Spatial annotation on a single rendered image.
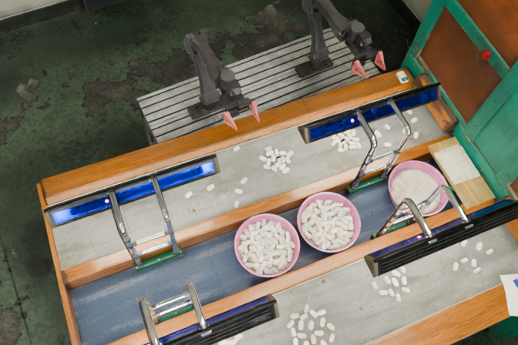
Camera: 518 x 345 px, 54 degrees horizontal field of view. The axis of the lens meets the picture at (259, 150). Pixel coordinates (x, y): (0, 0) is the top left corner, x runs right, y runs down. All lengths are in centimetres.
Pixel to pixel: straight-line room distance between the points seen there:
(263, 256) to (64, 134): 170
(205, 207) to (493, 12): 137
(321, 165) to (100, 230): 99
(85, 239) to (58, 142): 123
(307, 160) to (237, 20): 173
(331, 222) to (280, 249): 25
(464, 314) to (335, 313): 50
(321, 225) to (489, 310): 73
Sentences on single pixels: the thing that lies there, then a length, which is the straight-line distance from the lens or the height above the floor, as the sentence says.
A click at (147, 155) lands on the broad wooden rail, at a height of 76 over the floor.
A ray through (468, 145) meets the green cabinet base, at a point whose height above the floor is 81.
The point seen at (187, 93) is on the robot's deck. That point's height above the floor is 67.
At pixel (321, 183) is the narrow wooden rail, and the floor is 76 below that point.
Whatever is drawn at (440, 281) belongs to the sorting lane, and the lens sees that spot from 223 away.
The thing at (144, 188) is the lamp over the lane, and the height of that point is 108.
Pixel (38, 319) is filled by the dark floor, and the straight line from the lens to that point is 295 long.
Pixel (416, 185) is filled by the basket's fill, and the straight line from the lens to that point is 236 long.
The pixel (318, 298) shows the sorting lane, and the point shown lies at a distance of 208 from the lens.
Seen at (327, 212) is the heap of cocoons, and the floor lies 74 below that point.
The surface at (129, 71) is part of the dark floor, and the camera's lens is 352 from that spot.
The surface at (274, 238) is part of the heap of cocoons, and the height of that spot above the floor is 72.
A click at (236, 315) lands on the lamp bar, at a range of 166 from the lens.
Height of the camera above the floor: 274
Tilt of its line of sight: 61 degrees down
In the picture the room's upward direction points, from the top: 7 degrees clockwise
